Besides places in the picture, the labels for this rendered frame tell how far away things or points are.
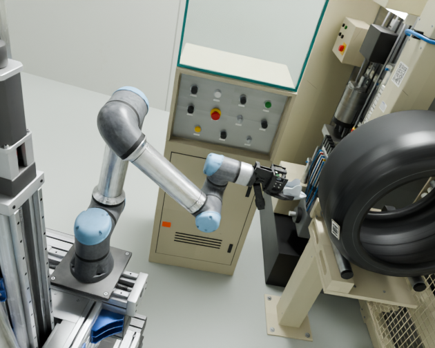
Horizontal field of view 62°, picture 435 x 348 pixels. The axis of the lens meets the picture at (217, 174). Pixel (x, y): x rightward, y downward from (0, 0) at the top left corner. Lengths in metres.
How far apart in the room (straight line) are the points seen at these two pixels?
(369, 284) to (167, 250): 1.21
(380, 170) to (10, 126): 0.96
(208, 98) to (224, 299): 1.21
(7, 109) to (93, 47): 3.40
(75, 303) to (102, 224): 0.34
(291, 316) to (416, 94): 1.37
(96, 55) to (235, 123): 2.63
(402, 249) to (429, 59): 0.71
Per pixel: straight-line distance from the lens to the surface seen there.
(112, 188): 1.30
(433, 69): 1.48
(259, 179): 1.22
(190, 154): 1.84
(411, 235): 1.68
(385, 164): 1.17
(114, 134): 1.03
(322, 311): 2.51
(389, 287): 1.64
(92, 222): 1.28
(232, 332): 2.21
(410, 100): 1.50
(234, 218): 2.08
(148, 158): 1.04
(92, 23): 4.12
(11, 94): 0.81
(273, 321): 2.31
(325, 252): 1.52
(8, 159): 0.85
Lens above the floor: 1.84
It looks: 35 degrees down
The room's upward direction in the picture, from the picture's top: 14 degrees clockwise
